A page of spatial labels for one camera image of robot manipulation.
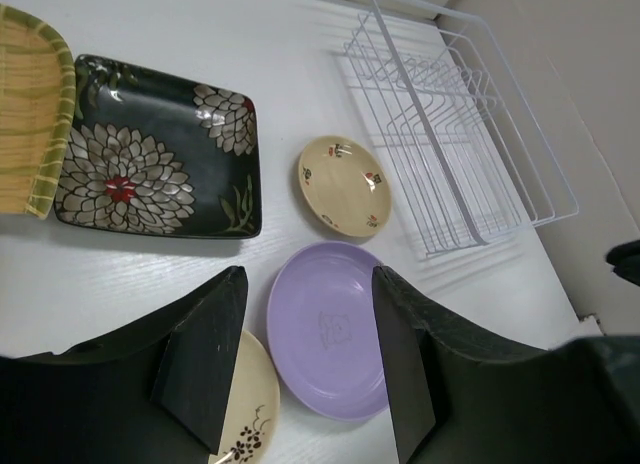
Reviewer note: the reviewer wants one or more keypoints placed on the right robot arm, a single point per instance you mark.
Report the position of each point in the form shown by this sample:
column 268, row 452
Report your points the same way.
column 625, row 261

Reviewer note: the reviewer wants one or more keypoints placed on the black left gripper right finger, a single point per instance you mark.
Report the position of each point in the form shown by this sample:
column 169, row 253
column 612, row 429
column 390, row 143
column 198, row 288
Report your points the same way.
column 459, row 393

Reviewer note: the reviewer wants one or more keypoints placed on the white wire dish rack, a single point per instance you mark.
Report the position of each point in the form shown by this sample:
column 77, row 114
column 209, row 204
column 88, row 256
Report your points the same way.
column 473, row 162

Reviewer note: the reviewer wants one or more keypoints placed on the purple round plate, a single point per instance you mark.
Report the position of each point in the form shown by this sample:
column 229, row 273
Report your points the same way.
column 322, row 333

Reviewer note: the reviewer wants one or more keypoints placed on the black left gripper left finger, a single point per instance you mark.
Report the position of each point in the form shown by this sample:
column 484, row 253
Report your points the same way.
column 153, row 391

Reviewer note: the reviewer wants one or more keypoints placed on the cream plate with red flowers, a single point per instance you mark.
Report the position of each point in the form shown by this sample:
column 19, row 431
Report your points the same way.
column 344, row 186

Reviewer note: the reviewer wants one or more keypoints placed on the yellow bamboo pattern tray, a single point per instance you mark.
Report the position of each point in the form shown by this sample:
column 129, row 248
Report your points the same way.
column 38, row 94

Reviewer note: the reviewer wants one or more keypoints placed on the black square floral plate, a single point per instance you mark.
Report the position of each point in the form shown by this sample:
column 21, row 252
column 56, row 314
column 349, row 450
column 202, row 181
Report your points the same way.
column 151, row 153

